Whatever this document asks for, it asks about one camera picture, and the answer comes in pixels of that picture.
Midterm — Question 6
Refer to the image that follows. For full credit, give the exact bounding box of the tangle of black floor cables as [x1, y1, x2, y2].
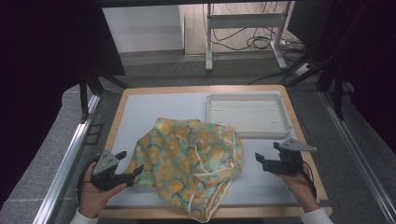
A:
[202, 3, 307, 54]

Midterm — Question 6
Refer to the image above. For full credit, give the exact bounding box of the black metal stand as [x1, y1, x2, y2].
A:
[78, 69, 132, 123]
[284, 3, 373, 121]

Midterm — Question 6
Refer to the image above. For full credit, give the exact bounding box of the white power strip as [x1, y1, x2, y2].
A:
[293, 63, 314, 77]

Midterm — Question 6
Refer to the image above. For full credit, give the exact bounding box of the right hand-held gripper black cable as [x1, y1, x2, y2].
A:
[300, 167, 318, 200]

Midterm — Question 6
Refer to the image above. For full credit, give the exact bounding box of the white plastic tray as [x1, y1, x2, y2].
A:
[205, 92, 293, 140]

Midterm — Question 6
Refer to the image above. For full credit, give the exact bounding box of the hand-held gripper black cable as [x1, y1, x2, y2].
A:
[76, 154, 102, 203]
[300, 167, 318, 200]

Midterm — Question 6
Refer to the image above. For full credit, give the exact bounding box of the dark curtain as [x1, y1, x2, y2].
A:
[339, 0, 396, 155]
[0, 0, 126, 209]

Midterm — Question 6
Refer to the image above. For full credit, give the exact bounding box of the white metal desk frame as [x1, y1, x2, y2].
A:
[204, 1, 295, 72]

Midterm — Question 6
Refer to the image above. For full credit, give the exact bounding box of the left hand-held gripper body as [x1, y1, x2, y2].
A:
[90, 148, 135, 192]

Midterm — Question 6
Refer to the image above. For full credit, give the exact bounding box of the aluminium frame rail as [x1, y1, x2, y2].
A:
[320, 90, 396, 223]
[32, 94, 102, 224]

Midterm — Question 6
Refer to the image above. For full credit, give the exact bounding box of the person's right hand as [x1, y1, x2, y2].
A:
[275, 169, 321, 214]

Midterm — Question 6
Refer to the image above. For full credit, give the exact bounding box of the left hand-held gripper black cable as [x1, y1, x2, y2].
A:
[76, 154, 102, 203]

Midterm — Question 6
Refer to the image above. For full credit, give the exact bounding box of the white table mat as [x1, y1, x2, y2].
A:
[106, 91, 321, 208]

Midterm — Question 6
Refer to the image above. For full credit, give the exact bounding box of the yellow green patterned cloth bag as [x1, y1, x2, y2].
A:
[125, 117, 245, 224]

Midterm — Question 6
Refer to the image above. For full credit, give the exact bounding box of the person's left hand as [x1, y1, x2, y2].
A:
[78, 161, 128, 218]

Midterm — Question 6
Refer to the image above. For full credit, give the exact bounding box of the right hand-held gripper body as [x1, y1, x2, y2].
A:
[262, 137, 318, 175]

